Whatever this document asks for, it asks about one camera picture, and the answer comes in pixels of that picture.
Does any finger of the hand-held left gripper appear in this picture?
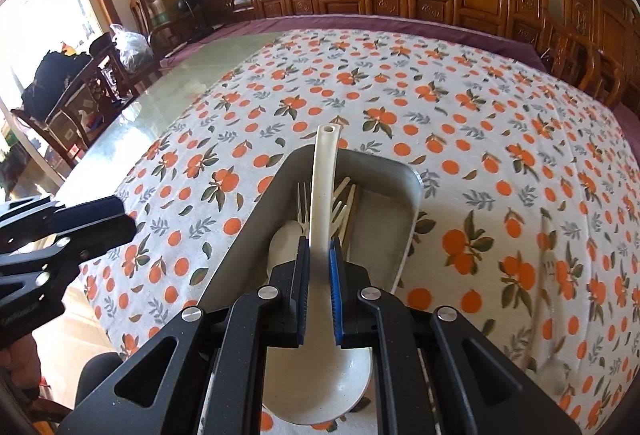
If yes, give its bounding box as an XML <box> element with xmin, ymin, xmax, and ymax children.
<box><xmin>0</xmin><ymin>216</ymin><xmax>138</xmax><ymax>302</ymax></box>
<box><xmin>0</xmin><ymin>196</ymin><xmax>129</xmax><ymax>249</ymax></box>

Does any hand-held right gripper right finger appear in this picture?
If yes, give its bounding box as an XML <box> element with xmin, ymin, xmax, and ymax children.
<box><xmin>329</xmin><ymin>238</ymin><xmax>583</xmax><ymax>435</ymax></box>

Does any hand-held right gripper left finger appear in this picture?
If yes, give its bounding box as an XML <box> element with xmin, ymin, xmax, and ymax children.
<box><xmin>57</xmin><ymin>237</ymin><xmax>312</xmax><ymax>435</ymax></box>

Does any white spoon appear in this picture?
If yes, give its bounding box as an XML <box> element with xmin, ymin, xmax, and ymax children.
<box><xmin>266</xmin><ymin>220</ymin><xmax>307</xmax><ymax>282</ymax></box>

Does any grey rectangular tray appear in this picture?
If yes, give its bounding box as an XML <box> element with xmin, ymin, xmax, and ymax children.
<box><xmin>197</xmin><ymin>147</ymin><xmax>422</xmax><ymax>316</ymax></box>

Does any metal fork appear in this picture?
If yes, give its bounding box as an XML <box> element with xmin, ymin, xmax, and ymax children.
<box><xmin>295</xmin><ymin>181</ymin><xmax>312</xmax><ymax>241</ymax></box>

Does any white ladle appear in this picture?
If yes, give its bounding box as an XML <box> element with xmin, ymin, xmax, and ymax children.
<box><xmin>260</xmin><ymin>124</ymin><xmax>374</xmax><ymax>427</ymax></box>

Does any person's left hand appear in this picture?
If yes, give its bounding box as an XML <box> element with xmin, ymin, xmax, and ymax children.
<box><xmin>0</xmin><ymin>335</ymin><xmax>42</xmax><ymax>398</ymax></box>

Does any dark wooden chair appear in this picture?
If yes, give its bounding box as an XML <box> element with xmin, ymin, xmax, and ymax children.
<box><xmin>11</xmin><ymin>44</ymin><xmax>142</xmax><ymax>166</ymax></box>

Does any black bag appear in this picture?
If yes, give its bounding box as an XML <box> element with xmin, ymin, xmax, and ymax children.
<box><xmin>22</xmin><ymin>46</ymin><xmax>94</xmax><ymax>116</ymax></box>

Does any clear plastic bag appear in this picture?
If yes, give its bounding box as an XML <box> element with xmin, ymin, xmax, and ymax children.
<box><xmin>109</xmin><ymin>23</ymin><xmax>154</xmax><ymax>72</ymax></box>

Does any orange print tablecloth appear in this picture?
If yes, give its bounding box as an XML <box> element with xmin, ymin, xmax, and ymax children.
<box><xmin>80</xmin><ymin>29</ymin><xmax>640</xmax><ymax>435</ymax></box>

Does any translucent plastic fork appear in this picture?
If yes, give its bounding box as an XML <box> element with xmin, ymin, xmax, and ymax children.
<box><xmin>529</xmin><ymin>214</ymin><xmax>574</xmax><ymax>384</ymax></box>

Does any long purple bench cushion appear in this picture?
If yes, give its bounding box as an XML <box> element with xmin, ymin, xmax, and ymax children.
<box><xmin>160</xmin><ymin>14</ymin><xmax>547</xmax><ymax>72</ymax></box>

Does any purple sofa cushion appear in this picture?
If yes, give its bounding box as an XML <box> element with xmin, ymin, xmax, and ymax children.
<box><xmin>612</xmin><ymin>104</ymin><xmax>640</xmax><ymax>152</ymax></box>

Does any carved wooden sofa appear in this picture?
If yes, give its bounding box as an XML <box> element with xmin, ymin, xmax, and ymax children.
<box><xmin>540</xmin><ymin>0</ymin><xmax>640</xmax><ymax>112</ymax></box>

